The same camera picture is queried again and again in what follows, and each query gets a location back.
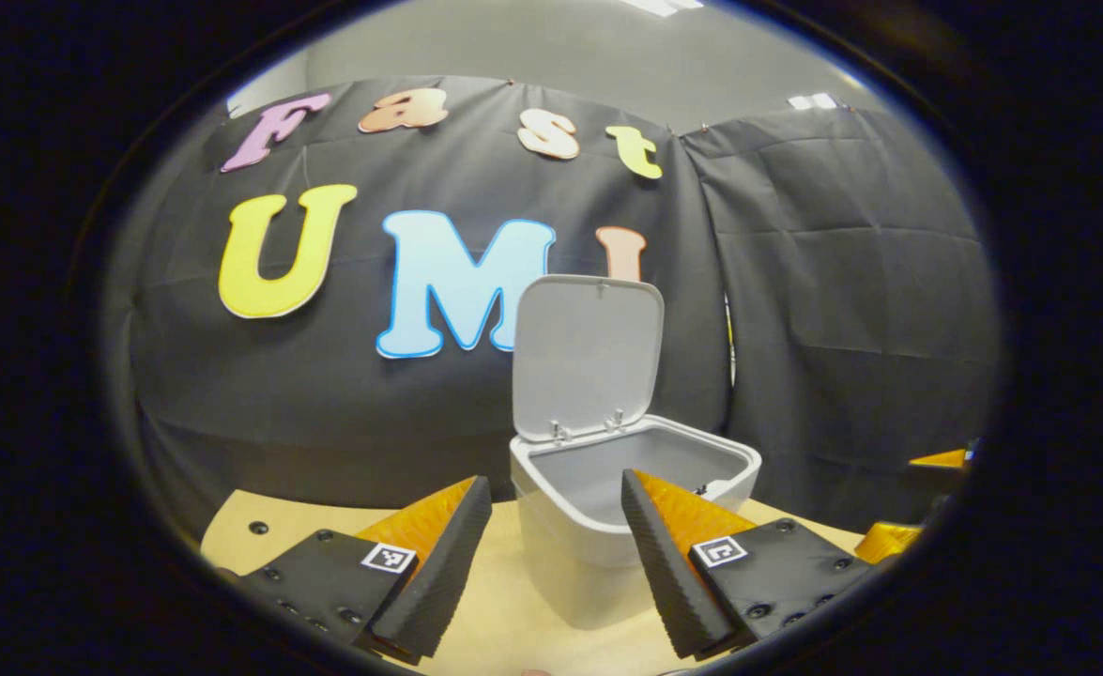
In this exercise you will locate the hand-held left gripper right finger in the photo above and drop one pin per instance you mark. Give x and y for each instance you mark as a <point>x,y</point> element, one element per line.
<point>668,563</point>

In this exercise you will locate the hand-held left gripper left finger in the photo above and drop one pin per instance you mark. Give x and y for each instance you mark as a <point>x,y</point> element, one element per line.
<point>443,563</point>

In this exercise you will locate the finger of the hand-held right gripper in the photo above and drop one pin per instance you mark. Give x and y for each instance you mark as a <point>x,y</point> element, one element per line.
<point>889,542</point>
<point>941,465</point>

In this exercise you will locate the white desktop garbage bin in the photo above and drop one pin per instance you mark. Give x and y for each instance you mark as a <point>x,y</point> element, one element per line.
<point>589,357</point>

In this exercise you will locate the light wooden desktop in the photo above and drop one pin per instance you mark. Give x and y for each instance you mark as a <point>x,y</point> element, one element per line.
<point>532,610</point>

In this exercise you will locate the black backdrop cloth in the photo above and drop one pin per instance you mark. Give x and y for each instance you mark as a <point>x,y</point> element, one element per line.
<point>842,282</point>

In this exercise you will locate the small ceiling light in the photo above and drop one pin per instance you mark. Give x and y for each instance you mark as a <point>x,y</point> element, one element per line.
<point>812,100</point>

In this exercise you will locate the long ceiling light panel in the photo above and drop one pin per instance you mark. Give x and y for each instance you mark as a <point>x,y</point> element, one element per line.
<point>664,6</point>

